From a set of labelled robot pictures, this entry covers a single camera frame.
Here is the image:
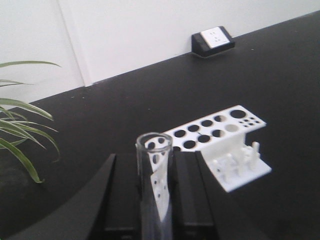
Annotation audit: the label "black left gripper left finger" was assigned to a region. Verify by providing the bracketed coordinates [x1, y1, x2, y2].
[9, 153, 140, 240]

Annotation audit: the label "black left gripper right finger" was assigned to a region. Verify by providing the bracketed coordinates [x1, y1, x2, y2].
[172, 151, 227, 240]

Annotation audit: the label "clear glass test tube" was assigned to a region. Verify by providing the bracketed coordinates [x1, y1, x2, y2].
[135, 132, 173, 240]

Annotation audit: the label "white test tube rack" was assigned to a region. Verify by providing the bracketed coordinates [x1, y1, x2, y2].
[162, 105, 272, 193]

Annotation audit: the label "green potted plant leaves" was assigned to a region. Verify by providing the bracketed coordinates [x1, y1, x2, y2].
[0, 60, 62, 185]

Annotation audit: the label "black socket housing box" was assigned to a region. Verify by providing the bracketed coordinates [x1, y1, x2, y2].
[191, 26, 236, 58]

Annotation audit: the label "white power socket plate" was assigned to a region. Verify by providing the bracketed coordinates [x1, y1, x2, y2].
[200, 26, 230, 49]

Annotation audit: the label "white wall cable duct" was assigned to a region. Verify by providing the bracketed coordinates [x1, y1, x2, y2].
[58, 0, 101, 87]

